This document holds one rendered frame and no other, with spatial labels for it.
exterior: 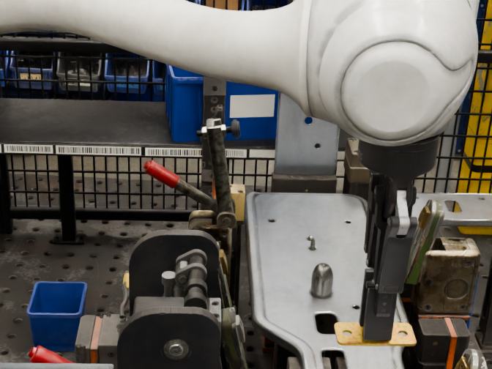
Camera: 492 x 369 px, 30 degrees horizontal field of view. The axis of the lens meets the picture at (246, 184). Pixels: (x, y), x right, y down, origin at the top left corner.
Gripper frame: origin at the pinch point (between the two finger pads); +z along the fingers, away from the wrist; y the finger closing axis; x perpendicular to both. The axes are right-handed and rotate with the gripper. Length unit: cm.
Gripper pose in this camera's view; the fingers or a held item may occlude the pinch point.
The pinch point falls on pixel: (378, 304)
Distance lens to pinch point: 98.1
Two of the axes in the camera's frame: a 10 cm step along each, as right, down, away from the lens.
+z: -0.4, 8.9, 4.5
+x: 10.0, 0.2, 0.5
